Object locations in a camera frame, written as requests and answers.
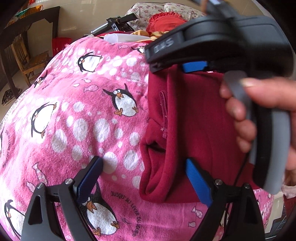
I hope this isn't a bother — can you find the dark red fleece sweater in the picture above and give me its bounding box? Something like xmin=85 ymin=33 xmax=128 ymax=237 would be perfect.
xmin=139 ymin=65 xmax=253 ymax=203

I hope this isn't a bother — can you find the person's right hand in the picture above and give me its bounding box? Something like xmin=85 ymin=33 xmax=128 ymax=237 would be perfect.
xmin=219 ymin=77 xmax=296 ymax=186

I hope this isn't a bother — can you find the red yellow patterned blanket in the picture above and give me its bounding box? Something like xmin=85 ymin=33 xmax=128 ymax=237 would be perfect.
xmin=98 ymin=30 xmax=168 ymax=43

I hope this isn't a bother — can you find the red heart cushion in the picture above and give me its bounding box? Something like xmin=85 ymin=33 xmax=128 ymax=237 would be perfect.
xmin=146 ymin=11 xmax=187 ymax=32

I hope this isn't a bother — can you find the floral grey pillow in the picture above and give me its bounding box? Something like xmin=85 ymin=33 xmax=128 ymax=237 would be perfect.
xmin=126 ymin=2 xmax=204 ymax=30

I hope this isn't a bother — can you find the black tripod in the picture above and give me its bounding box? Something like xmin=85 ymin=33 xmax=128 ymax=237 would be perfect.
xmin=90 ymin=14 xmax=138 ymax=36

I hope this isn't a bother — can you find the white plastic tube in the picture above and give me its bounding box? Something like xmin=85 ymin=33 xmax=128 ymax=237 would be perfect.
xmin=103 ymin=33 xmax=151 ymax=43

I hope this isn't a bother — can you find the pink penguin blanket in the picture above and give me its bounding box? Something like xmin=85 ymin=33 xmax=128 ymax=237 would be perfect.
xmin=0 ymin=36 xmax=275 ymax=241

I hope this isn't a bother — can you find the red waste bin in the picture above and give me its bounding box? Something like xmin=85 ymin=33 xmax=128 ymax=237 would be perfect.
xmin=52 ymin=37 xmax=72 ymax=56

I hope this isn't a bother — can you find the small wooden chair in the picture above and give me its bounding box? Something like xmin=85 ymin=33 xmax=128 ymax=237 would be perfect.
xmin=11 ymin=35 xmax=50 ymax=87

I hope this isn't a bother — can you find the yellow basket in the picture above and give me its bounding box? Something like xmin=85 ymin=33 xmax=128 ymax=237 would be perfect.
xmin=15 ymin=4 xmax=43 ymax=19

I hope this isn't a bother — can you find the dark wooden desk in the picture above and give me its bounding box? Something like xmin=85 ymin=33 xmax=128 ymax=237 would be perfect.
xmin=1 ymin=6 xmax=61 ymax=99

